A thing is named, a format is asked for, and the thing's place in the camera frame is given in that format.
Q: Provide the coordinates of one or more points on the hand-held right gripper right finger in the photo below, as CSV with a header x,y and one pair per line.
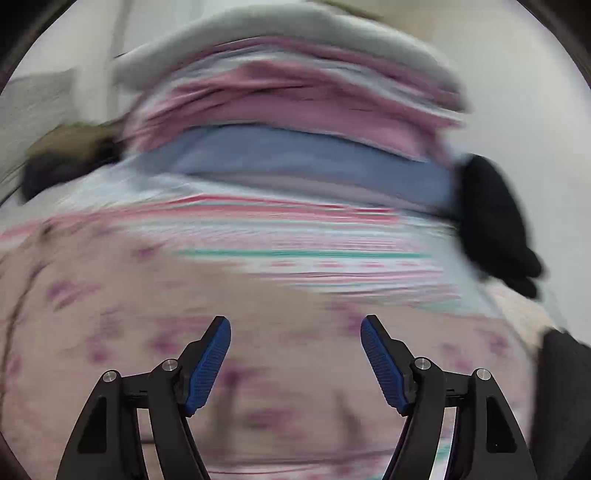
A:
x,y
382,369

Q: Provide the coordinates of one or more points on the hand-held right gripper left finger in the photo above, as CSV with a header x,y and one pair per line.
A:
x,y
208,369

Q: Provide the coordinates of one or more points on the pink floral bed sheet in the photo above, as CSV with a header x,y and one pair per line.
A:
x,y
115,350

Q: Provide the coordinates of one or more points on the striped white cloth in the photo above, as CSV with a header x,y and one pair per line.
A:
x,y
304,244

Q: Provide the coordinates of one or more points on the dark grey cloth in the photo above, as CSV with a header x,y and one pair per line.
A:
x,y
561,406

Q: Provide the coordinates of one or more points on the black cloth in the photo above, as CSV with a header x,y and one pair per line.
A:
x,y
496,221

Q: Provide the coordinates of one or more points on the blue folded cloth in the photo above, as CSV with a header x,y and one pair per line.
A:
x,y
295,161

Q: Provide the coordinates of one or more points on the brown dark cloth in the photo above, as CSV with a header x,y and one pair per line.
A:
x,y
69,154

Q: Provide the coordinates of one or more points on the pink folded cloth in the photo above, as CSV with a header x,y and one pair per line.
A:
x,y
286,97

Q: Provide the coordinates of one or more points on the grey folded cloth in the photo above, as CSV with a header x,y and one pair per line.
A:
x,y
286,37

